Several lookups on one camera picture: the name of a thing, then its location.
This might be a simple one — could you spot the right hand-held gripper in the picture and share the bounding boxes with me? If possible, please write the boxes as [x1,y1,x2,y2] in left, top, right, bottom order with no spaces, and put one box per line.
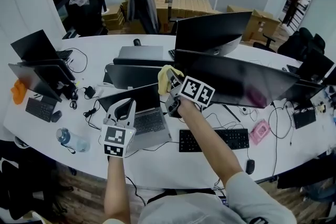
[164,68,216,118]

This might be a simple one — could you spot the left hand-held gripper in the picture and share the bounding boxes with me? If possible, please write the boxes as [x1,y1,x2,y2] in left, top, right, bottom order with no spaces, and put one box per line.
[100,98,138,159]

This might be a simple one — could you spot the yellow cloth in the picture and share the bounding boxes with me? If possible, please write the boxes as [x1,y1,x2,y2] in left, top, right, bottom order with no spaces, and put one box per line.
[157,65,184,95]

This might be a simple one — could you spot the wide black monitor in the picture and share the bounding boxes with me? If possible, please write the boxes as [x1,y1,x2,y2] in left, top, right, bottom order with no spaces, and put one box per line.
[174,49,300,123]

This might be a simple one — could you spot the person's left forearm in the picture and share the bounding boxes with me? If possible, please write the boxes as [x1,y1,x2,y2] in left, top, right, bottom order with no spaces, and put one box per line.
[104,156,132,222]

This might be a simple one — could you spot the person's right forearm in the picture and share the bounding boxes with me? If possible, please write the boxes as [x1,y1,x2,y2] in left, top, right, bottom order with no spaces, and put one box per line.
[178,101,244,185]

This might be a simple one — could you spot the curved black monitor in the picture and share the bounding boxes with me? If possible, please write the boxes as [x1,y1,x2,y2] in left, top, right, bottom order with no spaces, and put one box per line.
[175,11,253,57]

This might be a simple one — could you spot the orange object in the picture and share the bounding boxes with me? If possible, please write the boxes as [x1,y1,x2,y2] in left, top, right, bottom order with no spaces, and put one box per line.
[10,79,27,105]

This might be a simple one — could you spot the silver open laptop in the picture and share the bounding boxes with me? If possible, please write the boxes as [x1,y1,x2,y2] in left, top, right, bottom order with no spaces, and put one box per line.
[97,83,173,152]

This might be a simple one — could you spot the silver closed laptop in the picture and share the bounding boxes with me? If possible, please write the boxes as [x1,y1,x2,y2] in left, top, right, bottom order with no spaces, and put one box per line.
[118,45,164,61]

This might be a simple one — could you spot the clear water bottle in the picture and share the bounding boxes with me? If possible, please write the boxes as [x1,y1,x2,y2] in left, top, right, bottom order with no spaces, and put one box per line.
[56,127,91,154]

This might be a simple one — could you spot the pile of small cardboard boxes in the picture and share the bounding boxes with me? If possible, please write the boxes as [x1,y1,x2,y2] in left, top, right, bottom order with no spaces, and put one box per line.
[101,0,223,35]

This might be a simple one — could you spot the grey-backed office chair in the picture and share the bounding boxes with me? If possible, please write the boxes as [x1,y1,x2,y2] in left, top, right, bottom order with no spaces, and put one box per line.
[127,0,160,35]

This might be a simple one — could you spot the small black keyboard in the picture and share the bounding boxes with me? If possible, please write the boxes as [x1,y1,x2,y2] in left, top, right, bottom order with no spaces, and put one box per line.
[25,97,57,123]

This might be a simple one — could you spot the person's dark trousers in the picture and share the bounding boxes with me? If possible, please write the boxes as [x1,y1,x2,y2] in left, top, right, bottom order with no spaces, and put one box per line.
[146,187,216,205]

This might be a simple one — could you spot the black armrest office chair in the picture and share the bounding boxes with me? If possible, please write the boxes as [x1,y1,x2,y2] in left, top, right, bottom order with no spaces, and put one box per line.
[253,33,277,54]

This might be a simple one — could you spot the pink plastic case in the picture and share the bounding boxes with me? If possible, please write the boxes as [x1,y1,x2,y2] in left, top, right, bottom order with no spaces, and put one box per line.
[249,119,271,146]

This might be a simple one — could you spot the person's white shirt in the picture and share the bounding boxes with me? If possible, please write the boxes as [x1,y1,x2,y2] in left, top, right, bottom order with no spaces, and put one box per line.
[138,172,297,224]

